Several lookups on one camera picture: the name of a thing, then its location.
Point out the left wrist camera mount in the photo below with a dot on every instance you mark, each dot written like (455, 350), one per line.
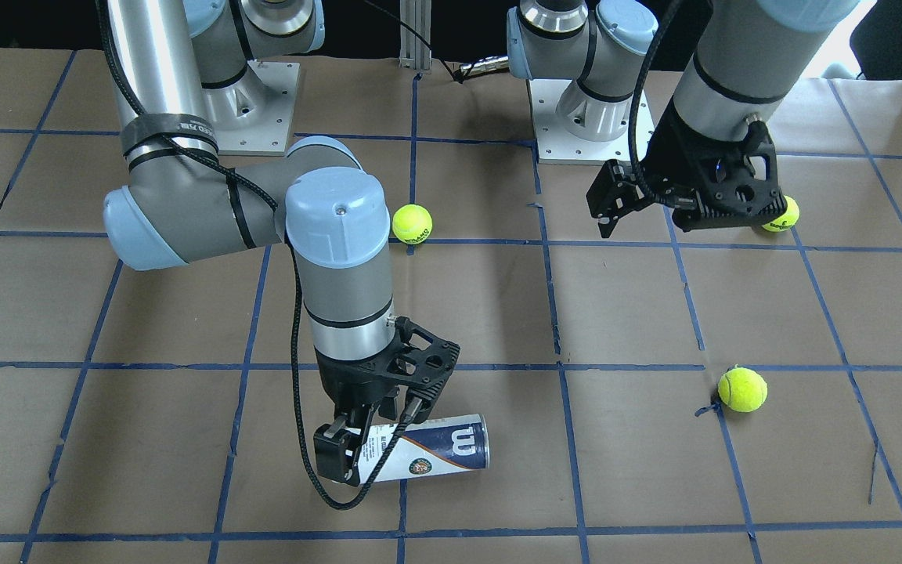
(730, 184)

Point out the tennis ball near tape curl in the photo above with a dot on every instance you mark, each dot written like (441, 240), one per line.
(742, 389)

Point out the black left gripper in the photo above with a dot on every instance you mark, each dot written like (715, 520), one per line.
(674, 159)

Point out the tennis ball near base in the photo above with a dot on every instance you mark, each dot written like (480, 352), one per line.
(785, 221)

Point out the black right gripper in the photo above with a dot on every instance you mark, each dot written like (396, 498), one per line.
(355, 383)

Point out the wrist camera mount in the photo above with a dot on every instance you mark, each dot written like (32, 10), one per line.
(423, 363)
(730, 184)

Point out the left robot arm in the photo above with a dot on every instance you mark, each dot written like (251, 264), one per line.
(747, 59)

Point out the clear Wilson tennis ball can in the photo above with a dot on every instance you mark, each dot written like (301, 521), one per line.
(439, 447)

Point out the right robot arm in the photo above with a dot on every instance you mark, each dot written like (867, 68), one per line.
(183, 76)

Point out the aluminium frame post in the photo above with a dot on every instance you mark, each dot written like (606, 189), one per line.
(415, 35)

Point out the tennis ball at table centre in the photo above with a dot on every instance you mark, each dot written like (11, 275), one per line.
(412, 224)

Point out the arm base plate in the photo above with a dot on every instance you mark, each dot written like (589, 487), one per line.
(252, 116)
(574, 128)

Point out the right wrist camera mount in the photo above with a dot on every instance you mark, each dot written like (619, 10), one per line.
(423, 363)

